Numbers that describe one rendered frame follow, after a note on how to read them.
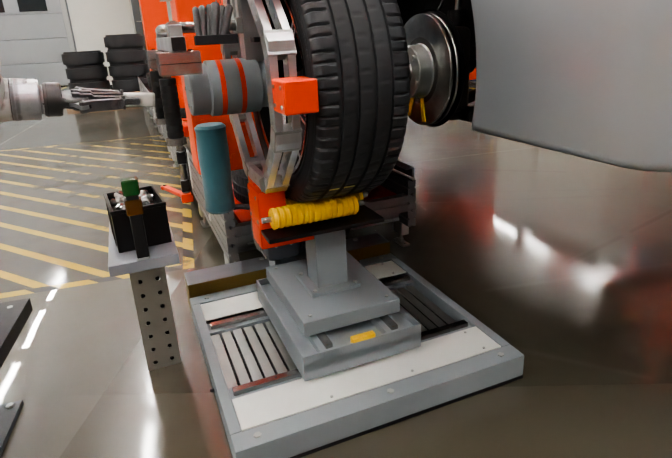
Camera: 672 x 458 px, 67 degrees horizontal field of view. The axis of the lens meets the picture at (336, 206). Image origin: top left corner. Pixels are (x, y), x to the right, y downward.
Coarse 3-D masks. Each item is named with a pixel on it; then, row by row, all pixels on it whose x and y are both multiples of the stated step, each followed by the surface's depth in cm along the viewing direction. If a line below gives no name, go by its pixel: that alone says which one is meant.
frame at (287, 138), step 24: (264, 24) 110; (288, 24) 111; (240, 48) 154; (264, 48) 110; (288, 48) 110; (288, 72) 112; (240, 120) 160; (288, 120) 118; (240, 144) 153; (288, 144) 116; (264, 168) 130; (288, 168) 126; (264, 192) 134
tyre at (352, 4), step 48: (288, 0) 116; (336, 0) 111; (384, 0) 115; (336, 48) 110; (384, 48) 113; (336, 96) 111; (384, 96) 115; (336, 144) 116; (384, 144) 122; (288, 192) 144; (336, 192) 137
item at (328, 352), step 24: (264, 288) 176; (288, 312) 161; (288, 336) 146; (312, 336) 144; (336, 336) 147; (360, 336) 140; (384, 336) 143; (408, 336) 146; (312, 360) 136; (336, 360) 139; (360, 360) 142
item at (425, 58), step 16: (416, 16) 148; (432, 16) 142; (416, 32) 150; (432, 32) 142; (448, 32) 139; (416, 48) 145; (432, 48) 144; (448, 48) 137; (416, 64) 144; (432, 64) 144; (448, 64) 138; (416, 80) 146; (432, 80) 146; (448, 80) 139; (416, 96) 150; (432, 96) 148; (448, 96) 141; (416, 112) 157; (432, 112) 149; (448, 112) 146
